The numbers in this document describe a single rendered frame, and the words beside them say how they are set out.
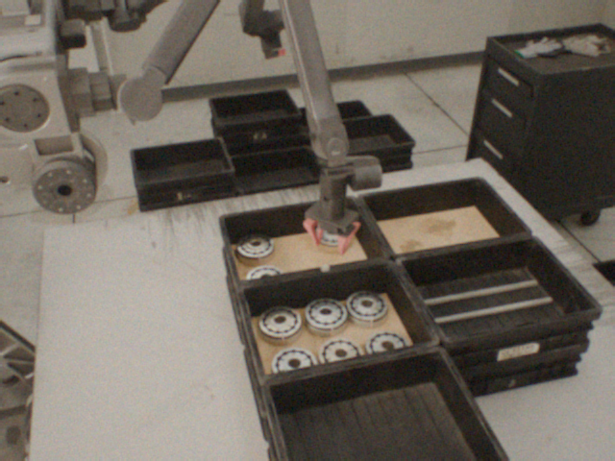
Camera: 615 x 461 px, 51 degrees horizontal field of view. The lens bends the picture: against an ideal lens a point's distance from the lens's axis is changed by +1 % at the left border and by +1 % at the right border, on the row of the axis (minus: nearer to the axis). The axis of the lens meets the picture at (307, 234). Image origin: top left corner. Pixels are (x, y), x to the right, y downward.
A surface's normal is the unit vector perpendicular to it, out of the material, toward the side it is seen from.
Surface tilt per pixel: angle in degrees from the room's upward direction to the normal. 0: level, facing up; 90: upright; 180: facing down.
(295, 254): 0
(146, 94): 66
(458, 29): 90
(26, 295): 0
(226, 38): 90
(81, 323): 0
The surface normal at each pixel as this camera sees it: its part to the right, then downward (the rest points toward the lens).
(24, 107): 0.28, 0.58
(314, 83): 0.21, 0.22
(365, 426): 0.00, -0.79
